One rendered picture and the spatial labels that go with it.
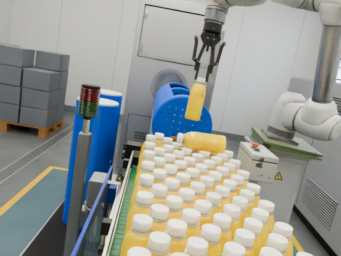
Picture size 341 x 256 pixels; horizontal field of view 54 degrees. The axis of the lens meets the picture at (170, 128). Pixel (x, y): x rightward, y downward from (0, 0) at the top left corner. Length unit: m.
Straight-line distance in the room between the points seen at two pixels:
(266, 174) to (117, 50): 5.71
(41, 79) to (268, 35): 4.26
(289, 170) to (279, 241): 1.28
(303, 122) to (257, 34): 5.12
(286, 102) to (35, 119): 3.85
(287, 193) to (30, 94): 3.90
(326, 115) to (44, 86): 3.92
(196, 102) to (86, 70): 5.62
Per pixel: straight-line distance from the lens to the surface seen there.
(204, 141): 1.23
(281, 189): 2.00
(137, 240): 0.66
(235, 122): 6.92
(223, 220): 0.73
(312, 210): 3.57
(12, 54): 5.13
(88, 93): 1.09
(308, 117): 1.85
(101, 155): 2.27
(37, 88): 5.02
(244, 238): 0.69
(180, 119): 1.56
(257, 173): 1.30
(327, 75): 1.79
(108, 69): 6.81
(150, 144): 1.20
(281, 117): 1.95
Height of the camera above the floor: 1.38
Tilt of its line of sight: 11 degrees down
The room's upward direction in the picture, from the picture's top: 10 degrees clockwise
